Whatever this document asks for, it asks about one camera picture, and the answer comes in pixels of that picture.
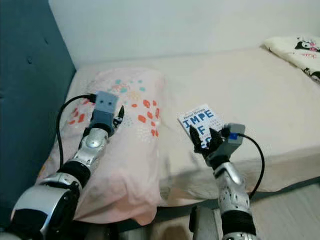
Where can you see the white book blue orange lettering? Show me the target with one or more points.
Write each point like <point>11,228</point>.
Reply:
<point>195,117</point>

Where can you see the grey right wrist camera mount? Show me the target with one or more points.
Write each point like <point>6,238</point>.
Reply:
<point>235,142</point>

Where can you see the cream cartoon print blanket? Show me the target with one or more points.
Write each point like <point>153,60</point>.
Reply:
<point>292,50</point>

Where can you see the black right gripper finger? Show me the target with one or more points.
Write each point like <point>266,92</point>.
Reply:
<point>214,137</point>
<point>197,139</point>

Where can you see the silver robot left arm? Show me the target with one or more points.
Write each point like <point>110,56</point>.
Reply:
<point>95,142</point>

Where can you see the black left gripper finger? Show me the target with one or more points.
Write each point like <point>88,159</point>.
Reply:
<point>120,120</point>

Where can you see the pink floral print pillow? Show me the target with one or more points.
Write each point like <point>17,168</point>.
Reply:
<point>130,170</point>

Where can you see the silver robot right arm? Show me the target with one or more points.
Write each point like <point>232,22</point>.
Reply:
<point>232,192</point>

